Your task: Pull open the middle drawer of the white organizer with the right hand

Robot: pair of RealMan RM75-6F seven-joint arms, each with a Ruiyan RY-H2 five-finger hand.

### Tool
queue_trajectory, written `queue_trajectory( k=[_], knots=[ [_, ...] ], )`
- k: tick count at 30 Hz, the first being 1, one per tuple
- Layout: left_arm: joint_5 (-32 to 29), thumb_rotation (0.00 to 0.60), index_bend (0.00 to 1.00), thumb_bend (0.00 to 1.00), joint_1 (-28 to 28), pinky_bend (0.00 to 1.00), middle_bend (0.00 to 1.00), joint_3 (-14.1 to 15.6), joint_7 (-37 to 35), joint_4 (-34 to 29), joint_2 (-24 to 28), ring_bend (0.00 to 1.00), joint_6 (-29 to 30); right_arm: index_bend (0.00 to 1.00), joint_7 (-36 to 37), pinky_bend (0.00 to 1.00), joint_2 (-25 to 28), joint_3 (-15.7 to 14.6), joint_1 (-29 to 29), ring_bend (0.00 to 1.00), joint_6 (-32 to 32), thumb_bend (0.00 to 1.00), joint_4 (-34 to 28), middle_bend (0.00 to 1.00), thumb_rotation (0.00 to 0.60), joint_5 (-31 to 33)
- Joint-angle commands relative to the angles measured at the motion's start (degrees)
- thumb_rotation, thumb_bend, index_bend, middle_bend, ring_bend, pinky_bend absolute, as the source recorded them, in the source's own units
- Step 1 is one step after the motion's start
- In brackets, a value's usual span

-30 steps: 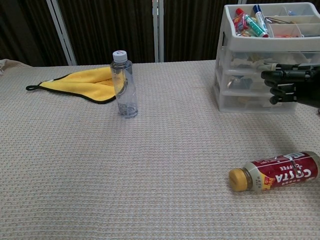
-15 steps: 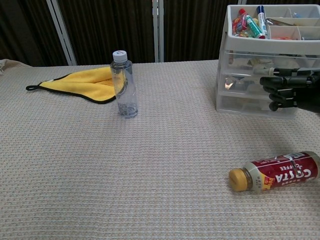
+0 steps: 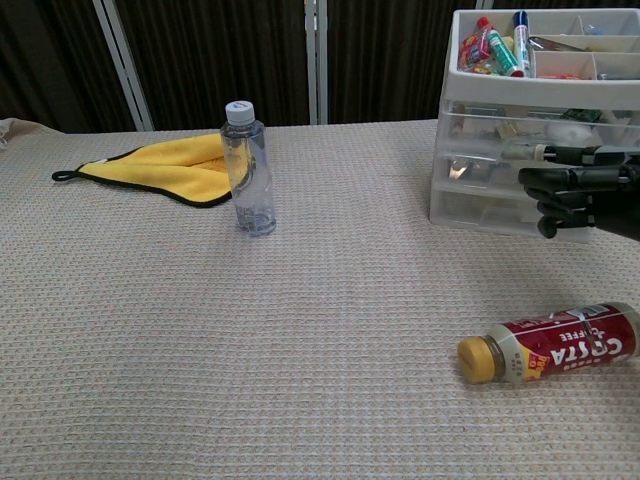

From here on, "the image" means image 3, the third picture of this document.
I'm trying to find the clear plastic water bottle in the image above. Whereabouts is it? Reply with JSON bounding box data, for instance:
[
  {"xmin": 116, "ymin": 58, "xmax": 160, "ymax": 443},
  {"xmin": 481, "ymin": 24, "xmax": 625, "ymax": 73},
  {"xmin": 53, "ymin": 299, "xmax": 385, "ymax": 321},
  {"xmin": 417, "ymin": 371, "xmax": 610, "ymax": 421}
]
[{"xmin": 220, "ymin": 100, "xmax": 278, "ymax": 237}]

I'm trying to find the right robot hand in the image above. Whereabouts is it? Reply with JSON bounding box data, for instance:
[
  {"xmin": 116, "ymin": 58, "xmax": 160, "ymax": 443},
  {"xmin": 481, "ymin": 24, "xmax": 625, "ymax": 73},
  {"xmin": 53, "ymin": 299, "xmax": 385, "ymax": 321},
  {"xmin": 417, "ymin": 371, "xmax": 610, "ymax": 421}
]
[{"xmin": 517, "ymin": 144, "xmax": 640, "ymax": 240}]

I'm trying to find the yellow microfiber cloth black trim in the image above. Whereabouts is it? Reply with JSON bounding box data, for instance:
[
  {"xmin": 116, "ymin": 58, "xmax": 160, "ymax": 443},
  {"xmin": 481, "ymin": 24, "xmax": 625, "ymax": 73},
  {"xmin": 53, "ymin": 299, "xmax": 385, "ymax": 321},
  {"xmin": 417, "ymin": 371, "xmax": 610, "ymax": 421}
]
[{"xmin": 51, "ymin": 132, "xmax": 236, "ymax": 210}]

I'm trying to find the white marker blue cap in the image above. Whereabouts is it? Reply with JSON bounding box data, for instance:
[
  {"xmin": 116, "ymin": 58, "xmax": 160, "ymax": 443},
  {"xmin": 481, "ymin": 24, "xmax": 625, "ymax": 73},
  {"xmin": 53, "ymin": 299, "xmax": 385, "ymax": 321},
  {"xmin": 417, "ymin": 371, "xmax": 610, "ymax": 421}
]
[{"xmin": 512, "ymin": 10, "xmax": 533, "ymax": 76}]

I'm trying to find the beige woven tablecloth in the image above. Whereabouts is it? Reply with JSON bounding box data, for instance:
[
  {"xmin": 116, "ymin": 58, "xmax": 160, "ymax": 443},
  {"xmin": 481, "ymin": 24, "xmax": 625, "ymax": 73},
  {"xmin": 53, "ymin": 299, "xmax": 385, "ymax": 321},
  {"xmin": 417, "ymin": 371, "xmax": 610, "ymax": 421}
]
[{"xmin": 0, "ymin": 117, "xmax": 640, "ymax": 480}]

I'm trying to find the green marker red cap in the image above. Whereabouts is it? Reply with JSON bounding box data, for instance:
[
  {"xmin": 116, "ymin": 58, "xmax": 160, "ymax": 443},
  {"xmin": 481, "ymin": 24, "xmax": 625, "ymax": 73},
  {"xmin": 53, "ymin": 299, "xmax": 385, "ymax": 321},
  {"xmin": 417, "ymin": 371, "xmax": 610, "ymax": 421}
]
[{"xmin": 475, "ymin": 16, "xmax": 525, "ymax": 79}]

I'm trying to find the white cotton wad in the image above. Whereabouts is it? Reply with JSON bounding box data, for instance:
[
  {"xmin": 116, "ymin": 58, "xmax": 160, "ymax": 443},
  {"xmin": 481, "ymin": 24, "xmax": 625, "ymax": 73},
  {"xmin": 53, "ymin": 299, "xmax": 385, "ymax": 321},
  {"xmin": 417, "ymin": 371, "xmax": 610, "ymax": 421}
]
[{"xmin": 544, "ymin": 122, "xmax": 592, "ymax": 145}]

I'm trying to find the white plastic drawer organizer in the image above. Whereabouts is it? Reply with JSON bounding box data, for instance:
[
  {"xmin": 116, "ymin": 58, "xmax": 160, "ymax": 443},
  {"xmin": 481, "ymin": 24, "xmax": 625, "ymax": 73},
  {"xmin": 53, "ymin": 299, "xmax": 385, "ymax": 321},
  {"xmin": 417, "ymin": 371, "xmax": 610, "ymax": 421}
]
[{"xmin": 428, "ymin": 8, "xmax": 640, "ymax": 245}]

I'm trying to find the red Costa coffee bottle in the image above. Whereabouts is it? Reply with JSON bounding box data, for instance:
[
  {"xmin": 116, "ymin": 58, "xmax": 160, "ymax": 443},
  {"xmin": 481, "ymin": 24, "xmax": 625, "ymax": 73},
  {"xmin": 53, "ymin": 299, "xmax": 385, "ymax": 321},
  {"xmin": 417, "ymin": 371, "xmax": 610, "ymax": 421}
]
[{"xmin": 457, "ymin": 301, "xmax": 640, "ymax": 385}]

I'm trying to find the colourful red candy packet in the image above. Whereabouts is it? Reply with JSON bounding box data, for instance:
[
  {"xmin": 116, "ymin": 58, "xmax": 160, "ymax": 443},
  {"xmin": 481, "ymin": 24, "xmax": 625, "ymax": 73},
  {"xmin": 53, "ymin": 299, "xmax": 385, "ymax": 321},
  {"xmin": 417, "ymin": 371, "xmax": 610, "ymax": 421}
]
[{"xmin": 458, "ymin": 27, "xmax": 495, "ymax": 75}]

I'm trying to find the black folding screen white frame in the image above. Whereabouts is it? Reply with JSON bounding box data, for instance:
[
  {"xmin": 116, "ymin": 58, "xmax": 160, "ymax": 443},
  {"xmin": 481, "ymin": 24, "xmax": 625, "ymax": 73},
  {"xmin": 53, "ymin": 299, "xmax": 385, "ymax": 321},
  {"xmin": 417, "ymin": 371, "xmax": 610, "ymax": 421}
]
[{"xmin": 0, "ymin": 0, "xmax": 640, "ymax": 134}]

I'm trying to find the clear plastic storage bin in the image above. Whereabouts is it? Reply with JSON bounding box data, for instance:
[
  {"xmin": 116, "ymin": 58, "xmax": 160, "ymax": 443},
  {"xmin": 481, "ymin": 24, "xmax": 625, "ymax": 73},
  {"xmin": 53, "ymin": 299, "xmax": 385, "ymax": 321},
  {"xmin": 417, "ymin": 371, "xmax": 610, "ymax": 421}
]
[{"xmin": 438, "ymin": 98, "xmax": 640, "ymax": 152}]

